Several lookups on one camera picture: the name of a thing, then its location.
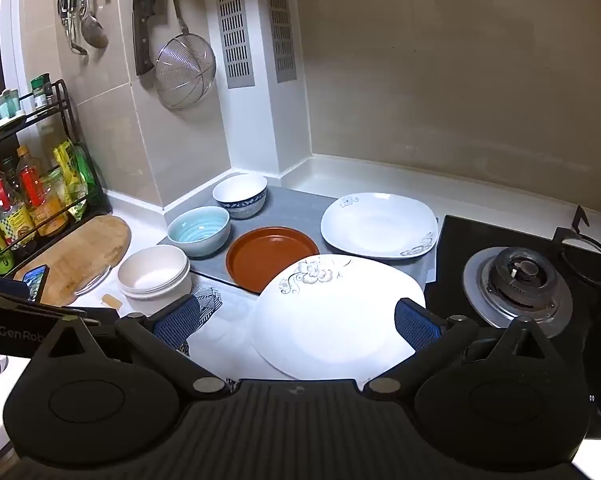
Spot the kitchen cleaver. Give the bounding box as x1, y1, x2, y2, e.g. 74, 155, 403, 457
133, 0, 157, 77

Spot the black glass gas stove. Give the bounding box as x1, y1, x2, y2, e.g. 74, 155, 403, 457
424, 215, 601, 441

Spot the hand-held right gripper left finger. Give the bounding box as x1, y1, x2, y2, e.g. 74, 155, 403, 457
45, 295, 230, 402

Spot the black wire spice rack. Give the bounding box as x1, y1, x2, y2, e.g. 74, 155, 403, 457
0, 79, 112, 277

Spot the metal hanging utensil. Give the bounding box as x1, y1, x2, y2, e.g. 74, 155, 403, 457
57, 0, 88, 56

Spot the metal wire strainer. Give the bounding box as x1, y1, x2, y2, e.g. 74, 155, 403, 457
154, 0, 217, 110

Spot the light blue ribbed bowl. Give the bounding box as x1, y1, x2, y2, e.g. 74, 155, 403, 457
167, 206, 231, 259

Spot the square white floral plate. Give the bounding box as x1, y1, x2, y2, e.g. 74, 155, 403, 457
320, 192, 439, 260

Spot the red cap sauce bottle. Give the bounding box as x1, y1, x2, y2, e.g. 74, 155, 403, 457
0, 161, 34, 248

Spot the green cap seasoning bottle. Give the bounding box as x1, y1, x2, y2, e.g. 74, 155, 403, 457
30, 74, 51, 111

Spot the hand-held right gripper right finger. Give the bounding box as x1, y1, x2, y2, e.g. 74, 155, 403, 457
363, 298, 548, 402

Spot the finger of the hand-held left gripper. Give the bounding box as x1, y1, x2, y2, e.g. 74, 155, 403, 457
0, 264, 50, 306
0, 287, 102, 326

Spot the green seasoning packet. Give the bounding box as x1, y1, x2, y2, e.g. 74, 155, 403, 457
75, 145, 100, 197

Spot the metal ladle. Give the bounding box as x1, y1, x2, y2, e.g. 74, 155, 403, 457
78, 0, 110, 49

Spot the amber glass jar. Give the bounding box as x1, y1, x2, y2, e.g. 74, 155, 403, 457
45, 167, 70, 221

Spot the grey vent grille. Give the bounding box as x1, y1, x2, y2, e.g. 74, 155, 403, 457
263, 0, 298, 83
213, 0, 257, 89

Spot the black pot support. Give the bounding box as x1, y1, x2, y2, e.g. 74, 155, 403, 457
553, 206, 601, 286

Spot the wooden cutting board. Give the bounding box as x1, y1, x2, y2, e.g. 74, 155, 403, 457
13, 215, 132, 307

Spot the gas burner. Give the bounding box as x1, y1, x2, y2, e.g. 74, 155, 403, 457
463, 246, 573, 338

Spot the orange oil bottle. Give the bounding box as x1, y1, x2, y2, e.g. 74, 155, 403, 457
16, 146, 67, 236

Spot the brown round plate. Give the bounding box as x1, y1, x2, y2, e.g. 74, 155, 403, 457
225, 226, 321, 294

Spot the yellow seasoning packet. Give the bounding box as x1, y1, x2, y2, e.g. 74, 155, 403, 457
53, 139, 88, 206

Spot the white bowl with blue pattern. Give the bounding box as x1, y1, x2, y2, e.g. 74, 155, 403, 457
212, 173, 268, 220

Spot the grey drying mat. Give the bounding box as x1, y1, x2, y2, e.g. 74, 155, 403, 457
158, 185, 438, 296

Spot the pale green seasoning jar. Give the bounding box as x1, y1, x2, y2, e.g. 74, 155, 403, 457
0, 89, 20, 118

